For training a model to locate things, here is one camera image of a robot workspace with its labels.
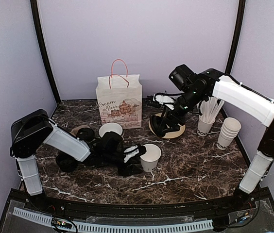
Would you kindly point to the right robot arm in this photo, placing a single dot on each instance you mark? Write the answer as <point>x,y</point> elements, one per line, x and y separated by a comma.
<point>213,83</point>

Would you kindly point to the stack of white paper cups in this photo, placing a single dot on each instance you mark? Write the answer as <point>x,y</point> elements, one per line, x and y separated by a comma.
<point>229,130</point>

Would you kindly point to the white wrapped straws bundle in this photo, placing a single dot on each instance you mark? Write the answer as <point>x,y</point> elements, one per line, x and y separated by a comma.
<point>210,109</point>

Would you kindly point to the black coffee cup lid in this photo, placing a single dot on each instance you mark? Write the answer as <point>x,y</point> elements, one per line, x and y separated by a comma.
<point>86,134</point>

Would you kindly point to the black table front rail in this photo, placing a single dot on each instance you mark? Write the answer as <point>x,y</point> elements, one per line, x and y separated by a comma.
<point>215,208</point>

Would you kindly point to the paper cup holding straws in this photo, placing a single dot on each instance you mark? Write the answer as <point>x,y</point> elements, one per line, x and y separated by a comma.
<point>203,127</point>

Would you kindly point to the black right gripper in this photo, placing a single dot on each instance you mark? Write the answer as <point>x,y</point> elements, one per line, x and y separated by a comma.
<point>169,120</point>

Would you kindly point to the beige round plate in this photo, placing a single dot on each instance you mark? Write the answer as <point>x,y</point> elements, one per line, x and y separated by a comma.
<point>169,135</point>

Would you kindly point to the brown cardboard cup carrier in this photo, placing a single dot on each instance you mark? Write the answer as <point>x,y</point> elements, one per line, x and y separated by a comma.
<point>75,130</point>

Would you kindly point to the stack of black lids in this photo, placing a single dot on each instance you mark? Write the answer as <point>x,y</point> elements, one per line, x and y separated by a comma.
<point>66,162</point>

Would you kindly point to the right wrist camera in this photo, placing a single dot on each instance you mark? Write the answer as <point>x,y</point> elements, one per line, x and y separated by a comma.
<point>158,100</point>

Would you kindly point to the white ceramic bowl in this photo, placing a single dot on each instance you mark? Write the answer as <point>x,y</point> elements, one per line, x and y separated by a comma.
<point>110,127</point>

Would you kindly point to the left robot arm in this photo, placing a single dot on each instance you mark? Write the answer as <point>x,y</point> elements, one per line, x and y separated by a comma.
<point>35,129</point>

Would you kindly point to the cream bear paper bag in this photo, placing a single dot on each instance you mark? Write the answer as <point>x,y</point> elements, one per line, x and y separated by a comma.
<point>119,99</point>

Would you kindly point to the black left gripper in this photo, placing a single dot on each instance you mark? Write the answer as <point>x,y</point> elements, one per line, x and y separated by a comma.
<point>126,171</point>

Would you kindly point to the grey slotted cable duct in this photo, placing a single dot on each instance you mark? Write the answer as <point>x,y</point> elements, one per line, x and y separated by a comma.
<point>112,225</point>

